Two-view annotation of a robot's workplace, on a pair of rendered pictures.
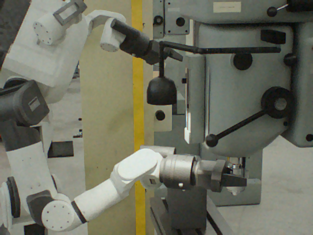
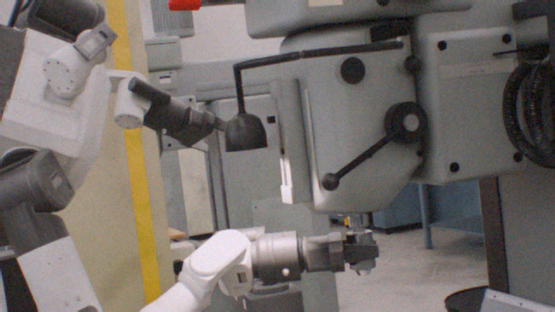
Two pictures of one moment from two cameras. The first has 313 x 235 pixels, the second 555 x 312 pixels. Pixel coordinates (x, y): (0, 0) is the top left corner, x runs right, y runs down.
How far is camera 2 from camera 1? 36 cm
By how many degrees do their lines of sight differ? 16
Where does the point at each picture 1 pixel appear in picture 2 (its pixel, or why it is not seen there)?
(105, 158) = not seen: outside the picture
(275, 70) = (395, 81)
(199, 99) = (298, 139)
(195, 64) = (287, 89)
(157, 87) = (240, 126)
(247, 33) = (354, 35)
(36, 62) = (48, 124)
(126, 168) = (203, 260)
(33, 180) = (68, 292)
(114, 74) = (103, 205)
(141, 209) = not seen: outside the picture
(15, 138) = (35, 230)
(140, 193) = not seen: outside the picture
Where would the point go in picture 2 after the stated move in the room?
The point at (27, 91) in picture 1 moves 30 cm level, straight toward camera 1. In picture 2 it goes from (44, 160) to (90, 163)
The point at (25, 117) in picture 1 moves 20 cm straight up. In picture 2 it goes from (48, 196) to (31, 70)
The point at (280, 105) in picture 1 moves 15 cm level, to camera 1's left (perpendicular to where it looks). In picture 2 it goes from (412, 124) to (323, 135)
